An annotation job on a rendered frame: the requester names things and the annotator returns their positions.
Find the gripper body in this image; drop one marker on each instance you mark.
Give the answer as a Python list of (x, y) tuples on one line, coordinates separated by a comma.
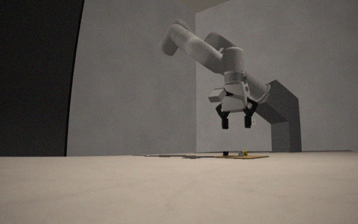
[(238, 101)]

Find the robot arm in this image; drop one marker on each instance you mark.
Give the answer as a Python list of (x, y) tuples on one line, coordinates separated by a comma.
[(206, 52)]

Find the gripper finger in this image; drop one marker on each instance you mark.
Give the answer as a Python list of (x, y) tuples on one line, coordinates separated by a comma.
[(223, 115), (249, 113)]

